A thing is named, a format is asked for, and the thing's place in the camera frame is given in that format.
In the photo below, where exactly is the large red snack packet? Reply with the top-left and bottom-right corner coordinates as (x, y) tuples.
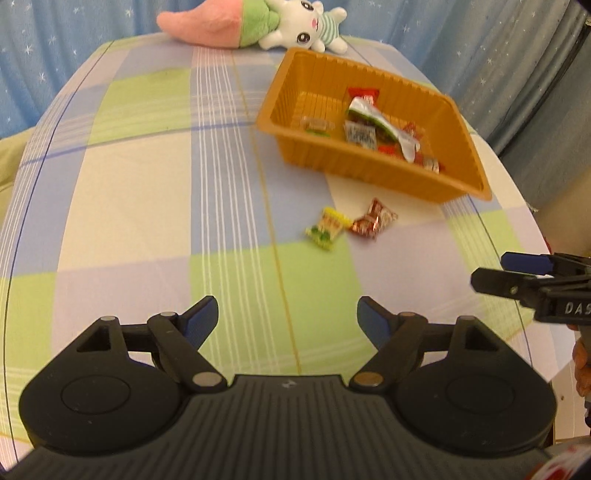
(347, 87), (382, 109)

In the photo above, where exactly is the grey white snack packet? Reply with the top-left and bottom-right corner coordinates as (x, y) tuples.
(343, 121), (377, 151)

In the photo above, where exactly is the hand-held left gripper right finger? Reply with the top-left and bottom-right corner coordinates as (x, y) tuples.
(352, 296), (502, 389)

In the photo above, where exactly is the golden plastic tray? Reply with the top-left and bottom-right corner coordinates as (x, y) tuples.
(256, 47), (493, 204)

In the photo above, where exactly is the person's right hand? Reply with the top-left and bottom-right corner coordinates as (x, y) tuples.
(571, 323), (591, 398)

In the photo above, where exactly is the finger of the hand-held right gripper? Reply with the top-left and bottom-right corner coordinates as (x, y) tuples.
(471, 268), (555, 305)
(501, 251), (591, 278)

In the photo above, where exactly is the pink green plush carrot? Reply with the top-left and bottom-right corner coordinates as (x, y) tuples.
(157, 0), (282, 49)

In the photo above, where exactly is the white plush rabbit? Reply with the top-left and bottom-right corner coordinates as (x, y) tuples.
(257, 0), (348, 55)

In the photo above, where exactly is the checked tablecloth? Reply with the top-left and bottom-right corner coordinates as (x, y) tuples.
(0, 34), (555, 462)

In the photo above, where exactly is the pale green cushion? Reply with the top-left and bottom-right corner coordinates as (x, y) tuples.
(0, 129), (35, 222)

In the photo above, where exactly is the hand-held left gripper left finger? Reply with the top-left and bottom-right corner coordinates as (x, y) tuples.
(76, 295), (227, 393)

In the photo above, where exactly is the grey curtain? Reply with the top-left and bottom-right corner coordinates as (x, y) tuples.
(489, 0), (591, 213)

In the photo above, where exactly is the blue starry curtain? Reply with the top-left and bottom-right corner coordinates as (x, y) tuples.
(0, 0), (568, 153)

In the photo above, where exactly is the brown red candy packet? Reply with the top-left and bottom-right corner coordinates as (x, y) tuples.
(347, 198), (399, 242)

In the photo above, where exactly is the yellow green candy packet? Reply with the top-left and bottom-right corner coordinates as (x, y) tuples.
(305, 206), (352, 252)

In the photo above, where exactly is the small clear candy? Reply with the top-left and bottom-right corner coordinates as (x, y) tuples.
(300, 116), (336, 137)

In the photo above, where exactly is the red white cloth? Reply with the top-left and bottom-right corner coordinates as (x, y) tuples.
(526, 438), (591, 480)

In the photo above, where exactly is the silver foil pouch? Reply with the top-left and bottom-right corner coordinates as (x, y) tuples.
(347, 96), (422, 163)

